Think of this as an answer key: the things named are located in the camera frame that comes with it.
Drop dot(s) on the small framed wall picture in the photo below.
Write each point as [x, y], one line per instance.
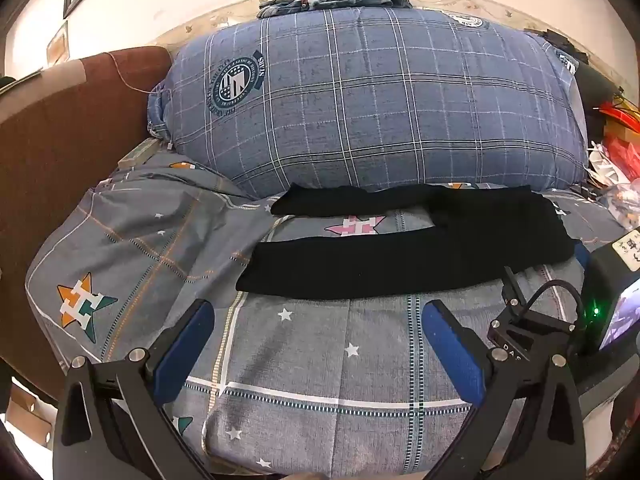
[57, 42]

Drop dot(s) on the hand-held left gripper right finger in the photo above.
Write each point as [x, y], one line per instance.
[452, 352]

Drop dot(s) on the blue plaid pillow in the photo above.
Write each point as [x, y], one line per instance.
[375, 110]

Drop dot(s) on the grey star-print bedsheet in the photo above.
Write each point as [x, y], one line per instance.
[310, 360]

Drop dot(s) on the cardboard box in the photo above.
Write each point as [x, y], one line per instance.
[27, 415]

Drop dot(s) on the black pants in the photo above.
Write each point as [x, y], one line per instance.
[400, 265]

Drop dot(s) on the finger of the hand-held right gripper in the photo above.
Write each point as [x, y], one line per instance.
[520, 330]

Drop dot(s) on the black cloth pile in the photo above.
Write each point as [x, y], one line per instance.
[585, 75]

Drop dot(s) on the brown headboard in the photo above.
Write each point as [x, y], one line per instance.
[60, 170]

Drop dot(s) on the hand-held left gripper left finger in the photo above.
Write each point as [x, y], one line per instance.
[184, 352]

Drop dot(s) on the folded blue jeans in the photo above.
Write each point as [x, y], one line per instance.
[300, 5]

